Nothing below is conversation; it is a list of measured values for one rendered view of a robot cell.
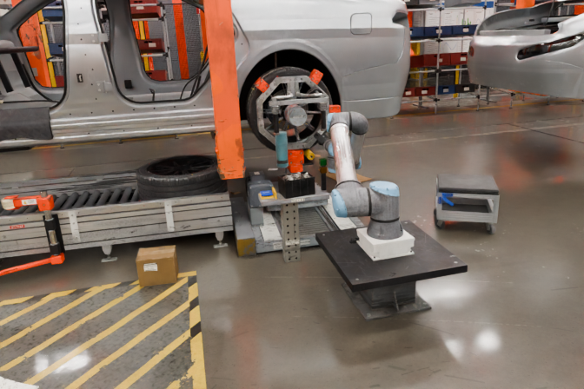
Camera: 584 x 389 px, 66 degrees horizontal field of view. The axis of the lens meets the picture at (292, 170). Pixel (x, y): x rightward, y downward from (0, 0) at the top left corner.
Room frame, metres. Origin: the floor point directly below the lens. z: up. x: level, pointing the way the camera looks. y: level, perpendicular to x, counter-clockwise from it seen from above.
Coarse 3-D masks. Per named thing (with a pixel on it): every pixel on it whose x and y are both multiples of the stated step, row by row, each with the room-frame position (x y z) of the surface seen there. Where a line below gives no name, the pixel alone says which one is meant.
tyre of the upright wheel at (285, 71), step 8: (272, 72) 3.42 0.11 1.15; (280, 72) 3.41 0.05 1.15; (288, 72) 3.42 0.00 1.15; (296, 72) 3.43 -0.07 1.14; (304, 72) 3.44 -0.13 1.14; (264, 80) 3.39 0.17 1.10; (272, 80) 3.40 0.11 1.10; (320, 80) 3.47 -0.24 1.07; (256, 88) 3.38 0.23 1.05; (320, 88) 3.46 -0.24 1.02; (248, 96) 3.53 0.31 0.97; (256, 96) 3.38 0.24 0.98; (328, 96) 3.48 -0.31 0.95; (248, 104) 3.42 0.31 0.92; (248, 112) 3.39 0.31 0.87; (248, 120) 3.47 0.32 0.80; (256, 120) 3.37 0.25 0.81; (256, 128) 3.37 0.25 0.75; (256, 136) 3.38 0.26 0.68; (264, 136) 3.38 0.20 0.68; (264, 144) 3.39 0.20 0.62; (272, 144) 3.39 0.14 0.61
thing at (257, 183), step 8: (248, 176) 3.26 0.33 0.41; (256, 176) 3.20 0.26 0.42; (248, 184) 3.10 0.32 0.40; (256, 184) 3.06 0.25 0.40; (264, 184) 3.07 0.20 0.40; (272, 184) 3.10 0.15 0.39; (248, 192) 3.07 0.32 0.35; (256, 192) 3.03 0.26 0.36; (248, 200) 3.12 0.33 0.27; (256, 200) 3.03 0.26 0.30; (248, 208) 3.26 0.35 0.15; (256, 208) 3.05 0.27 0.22; (256, 216) 3.09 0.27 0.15; (256, 224) 3.09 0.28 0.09
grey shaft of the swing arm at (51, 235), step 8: (40, 192) 2.67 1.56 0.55; (48, 216) 2.67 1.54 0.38; (56, 216) 2.72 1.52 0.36; (48, 224) 2.66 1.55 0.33; (56, 224) 2.72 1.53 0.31; (48, 232) 2.70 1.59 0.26; (56, 232) 2.71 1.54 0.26; (48, 240) 2.70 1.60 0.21; (56, 240) 2.69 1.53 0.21; (56, 248) 2.67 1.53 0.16; (64, 248) 2.72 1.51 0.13
